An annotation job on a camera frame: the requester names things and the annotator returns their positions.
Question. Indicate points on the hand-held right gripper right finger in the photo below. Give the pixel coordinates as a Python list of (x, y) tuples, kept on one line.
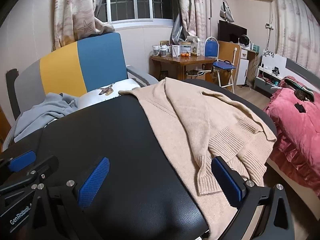
[(225, 182)]

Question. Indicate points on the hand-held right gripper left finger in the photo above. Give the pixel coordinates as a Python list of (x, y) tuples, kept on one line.
[(95, 182)]

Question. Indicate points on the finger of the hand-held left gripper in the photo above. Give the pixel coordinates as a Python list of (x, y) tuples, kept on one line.
[(22, 160), (42, 167)]

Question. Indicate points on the beige knit sweater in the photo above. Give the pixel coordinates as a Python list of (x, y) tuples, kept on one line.
[(190, 120)]

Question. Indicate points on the light blue garment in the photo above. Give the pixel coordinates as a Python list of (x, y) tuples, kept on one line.
[(42, 115)]

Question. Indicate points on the black upright panel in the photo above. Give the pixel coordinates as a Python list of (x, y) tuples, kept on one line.
[(12, 92)]

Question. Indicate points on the white deer print pillow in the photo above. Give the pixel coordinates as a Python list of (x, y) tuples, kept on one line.
[(92, 97)]

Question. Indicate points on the pink bedding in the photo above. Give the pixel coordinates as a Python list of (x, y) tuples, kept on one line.
[(297, 130)]

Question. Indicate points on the white cabinet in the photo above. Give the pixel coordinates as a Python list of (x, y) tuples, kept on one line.
[(242, 71)]

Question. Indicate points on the dark object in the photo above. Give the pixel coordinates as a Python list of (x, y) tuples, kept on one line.
[(302, 93)]

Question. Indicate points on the grey yellow blue sofa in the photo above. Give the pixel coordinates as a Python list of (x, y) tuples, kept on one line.
[(100, 60)]

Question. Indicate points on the wooden table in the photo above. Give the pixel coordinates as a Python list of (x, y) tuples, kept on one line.
[(182, 61)]

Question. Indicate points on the wooden desk panel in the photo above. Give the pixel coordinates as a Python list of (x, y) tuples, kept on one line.
[(226, 52)]

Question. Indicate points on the white flower print nightstand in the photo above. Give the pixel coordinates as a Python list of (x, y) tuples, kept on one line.
[(273, 60)]

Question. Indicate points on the blue folding chair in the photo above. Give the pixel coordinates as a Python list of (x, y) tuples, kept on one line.
[(211, 48)]

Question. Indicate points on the grey bed headboard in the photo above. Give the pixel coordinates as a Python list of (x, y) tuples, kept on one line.
[(300, 67)]

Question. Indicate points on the white carton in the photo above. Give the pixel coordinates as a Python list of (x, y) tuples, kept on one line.
[(195, 46)]

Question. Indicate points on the white box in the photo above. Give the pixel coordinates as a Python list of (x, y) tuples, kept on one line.
[(175, 51)]

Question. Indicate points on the gold label canister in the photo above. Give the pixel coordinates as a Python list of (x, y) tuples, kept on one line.
[(186, 47)]

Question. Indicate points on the small black fan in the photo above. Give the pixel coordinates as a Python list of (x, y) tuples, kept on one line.
[(243, 42)]

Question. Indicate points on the white bottle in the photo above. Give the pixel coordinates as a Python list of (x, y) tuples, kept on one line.
[(163, 52), (156, 51)]

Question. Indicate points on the black television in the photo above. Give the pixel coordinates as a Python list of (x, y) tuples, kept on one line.
[(230, 31)]

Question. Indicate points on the beige starfish print curtain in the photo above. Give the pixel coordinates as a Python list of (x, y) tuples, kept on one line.
[(75, 12)]

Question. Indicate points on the silver foil bag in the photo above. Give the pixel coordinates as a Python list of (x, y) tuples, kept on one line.
[(178, 30)]

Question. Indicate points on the grey hanging bag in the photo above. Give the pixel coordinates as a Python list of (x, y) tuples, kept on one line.
[(227, 11)]

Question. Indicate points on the metal coat stand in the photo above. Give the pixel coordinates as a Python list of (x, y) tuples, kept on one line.
[(211, 10)]

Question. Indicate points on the pale pink patterned curtain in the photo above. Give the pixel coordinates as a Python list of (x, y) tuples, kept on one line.
[(297, 25)]

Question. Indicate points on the beige patterned curtain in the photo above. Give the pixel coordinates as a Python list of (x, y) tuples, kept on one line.
[(193, 5)]

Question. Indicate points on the white framed window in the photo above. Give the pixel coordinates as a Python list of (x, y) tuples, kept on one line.
[(140, 0)]

